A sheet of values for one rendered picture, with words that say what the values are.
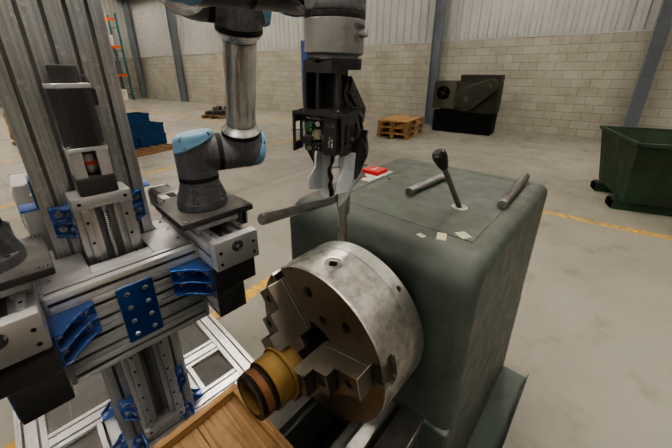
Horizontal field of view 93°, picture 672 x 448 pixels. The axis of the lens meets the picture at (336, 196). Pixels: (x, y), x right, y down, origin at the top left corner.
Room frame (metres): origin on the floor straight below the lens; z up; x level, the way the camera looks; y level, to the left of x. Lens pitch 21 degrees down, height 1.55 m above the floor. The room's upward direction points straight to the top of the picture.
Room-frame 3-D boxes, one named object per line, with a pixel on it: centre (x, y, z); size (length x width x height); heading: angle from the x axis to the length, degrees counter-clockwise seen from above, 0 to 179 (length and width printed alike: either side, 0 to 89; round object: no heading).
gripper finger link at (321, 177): (0.45, 0.03, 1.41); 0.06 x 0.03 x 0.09; 158
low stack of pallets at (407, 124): (8.53, -1.73, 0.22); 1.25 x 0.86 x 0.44; 147
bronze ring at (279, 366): (0.38, 0.10, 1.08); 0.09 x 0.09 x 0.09; 48
